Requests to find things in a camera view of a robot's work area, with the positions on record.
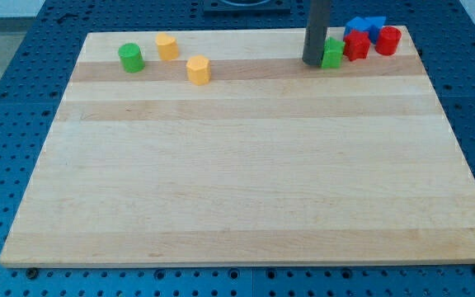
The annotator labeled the red cylinder block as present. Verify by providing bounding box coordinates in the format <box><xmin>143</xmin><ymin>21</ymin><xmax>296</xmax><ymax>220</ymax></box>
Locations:
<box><xmin>375</xmin><ymin>26</ymin><xmax>402</xmax><ymax>56</ymax></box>

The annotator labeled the yellow hexagon block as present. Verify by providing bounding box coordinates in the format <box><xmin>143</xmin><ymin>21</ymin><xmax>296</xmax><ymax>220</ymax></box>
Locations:
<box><xmin>186</xmin><ymin>55</ymin><xmax>211</xmax><ymax>86</ymax></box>

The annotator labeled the green star block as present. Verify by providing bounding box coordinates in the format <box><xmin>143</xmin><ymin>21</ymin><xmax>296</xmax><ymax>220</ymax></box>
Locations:
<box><xmin>321</xmin><ymin>37</ymin><xmax>345</xmax><ymax>68</ymax></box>

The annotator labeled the wooden board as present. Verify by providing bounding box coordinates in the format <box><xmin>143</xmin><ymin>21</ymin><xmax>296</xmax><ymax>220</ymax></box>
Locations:
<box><xmin>0</xmin><ymin>29</ymin><xmax>475</xmax><ymax>268</ymax></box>

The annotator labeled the blue triangle block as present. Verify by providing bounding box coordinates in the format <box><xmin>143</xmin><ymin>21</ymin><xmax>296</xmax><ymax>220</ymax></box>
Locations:
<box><xmin>364</xmin><ymin>16</ymin><xmax>387</xmax><ymax>45</ymax></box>

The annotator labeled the yellow heart block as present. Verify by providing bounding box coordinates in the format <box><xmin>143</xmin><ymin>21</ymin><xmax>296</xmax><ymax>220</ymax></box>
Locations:
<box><xmin>155</xmin><ymin>32</ymin><xmax>180</xmax><ymax>61</ymax></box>

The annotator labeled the blue cube block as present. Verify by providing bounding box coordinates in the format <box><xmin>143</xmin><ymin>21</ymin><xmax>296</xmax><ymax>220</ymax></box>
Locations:
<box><xmin>344</xmin><ymin>16</ymin><xmax>372</xmax><ymax>36</ymax></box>

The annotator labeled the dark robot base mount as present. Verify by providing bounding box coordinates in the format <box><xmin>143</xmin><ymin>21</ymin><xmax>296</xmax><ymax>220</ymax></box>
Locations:
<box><xmin>203</xmin><ymin>0</ymin><xmax>292</xmax><ymax>15</ymax></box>

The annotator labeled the green cylinder block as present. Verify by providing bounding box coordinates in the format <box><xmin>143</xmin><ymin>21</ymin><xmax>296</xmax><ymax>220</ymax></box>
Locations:
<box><xmin>118</xmin><ymin>43</ymin><xmax>145</xmax><ymax>73</ymax></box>

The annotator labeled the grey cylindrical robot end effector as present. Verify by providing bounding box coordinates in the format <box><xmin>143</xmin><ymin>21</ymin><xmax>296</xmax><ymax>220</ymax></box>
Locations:
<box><xmin>302</xmin><ymin>0</ymin><xmax>332</xmax><ymax>67</ymax></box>

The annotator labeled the red star block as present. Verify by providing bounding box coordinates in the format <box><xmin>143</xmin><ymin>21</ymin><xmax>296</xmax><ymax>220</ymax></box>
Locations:
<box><xmin>344</xmin><ymin>29</ymin><xmax>371</xmax><ymax>61</ymax></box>

